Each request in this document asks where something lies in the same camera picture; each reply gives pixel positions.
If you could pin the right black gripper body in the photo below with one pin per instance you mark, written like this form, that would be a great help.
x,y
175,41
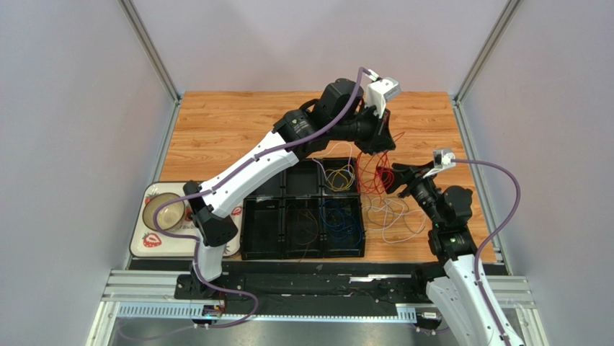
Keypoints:
x,y
413,178

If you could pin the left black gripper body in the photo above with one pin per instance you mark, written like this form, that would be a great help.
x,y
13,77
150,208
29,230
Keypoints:
x,y
369,128

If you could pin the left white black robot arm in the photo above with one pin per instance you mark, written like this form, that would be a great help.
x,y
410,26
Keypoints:
x,y
344,112

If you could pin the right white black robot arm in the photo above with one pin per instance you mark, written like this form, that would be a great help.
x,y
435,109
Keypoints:
x,y
456,283

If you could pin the black six-compartment tray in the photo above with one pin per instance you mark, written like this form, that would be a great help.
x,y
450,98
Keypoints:
x,y
312,210

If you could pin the beige ceramic bowl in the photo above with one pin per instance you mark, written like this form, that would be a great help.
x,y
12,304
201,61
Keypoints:
x,y
169,218

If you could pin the white strawberry pattern tray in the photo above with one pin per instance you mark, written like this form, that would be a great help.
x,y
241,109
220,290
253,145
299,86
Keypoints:
x,y
147,242

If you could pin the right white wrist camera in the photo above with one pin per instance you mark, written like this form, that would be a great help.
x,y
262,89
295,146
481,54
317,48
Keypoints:
x,y
443,158

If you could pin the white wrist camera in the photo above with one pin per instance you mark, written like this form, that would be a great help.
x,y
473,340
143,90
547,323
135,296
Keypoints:
x,y
380,91
443,158

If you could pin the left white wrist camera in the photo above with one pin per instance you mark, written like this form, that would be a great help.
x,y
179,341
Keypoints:
x,y
380,91

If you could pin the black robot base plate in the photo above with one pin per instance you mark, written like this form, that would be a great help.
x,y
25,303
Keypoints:
x,y
315,288

